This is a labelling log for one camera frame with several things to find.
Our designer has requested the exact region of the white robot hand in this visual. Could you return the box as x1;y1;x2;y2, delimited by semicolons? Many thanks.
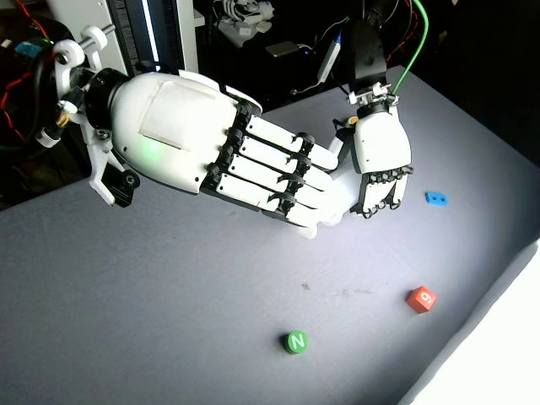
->
328;108;414;220
108;69;343;231

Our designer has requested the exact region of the large clear plastic syringe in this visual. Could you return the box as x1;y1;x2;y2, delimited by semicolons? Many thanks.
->
294;166;364;240

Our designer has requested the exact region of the small blue two-hole brick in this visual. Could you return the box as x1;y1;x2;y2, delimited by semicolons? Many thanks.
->
424;191;450;208

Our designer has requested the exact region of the slim white dongle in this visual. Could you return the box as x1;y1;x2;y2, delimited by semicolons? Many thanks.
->
316;28;343;84

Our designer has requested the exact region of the grey power bank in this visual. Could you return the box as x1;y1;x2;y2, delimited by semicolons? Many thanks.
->
264;40;300;59

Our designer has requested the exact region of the white column with black strip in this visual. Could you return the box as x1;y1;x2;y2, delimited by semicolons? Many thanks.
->
45;0;200;78

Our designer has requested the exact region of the red number 9 block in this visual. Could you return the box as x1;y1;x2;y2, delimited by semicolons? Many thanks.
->
405;285;438;315

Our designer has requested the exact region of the grey table cloth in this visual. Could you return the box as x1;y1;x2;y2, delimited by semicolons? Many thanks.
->
0;65;540;405

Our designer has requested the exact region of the green letter N cylinder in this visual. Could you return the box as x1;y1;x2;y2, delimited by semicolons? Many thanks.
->
283;330;310;355

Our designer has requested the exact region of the white barrier board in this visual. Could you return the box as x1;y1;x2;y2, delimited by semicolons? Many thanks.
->
396;238;540;405

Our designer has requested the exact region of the white cable bundle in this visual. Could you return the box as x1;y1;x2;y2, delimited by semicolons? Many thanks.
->
213;0;275;47

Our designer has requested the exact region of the green cable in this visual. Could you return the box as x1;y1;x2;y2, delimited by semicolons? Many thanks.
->
391;0;430;96

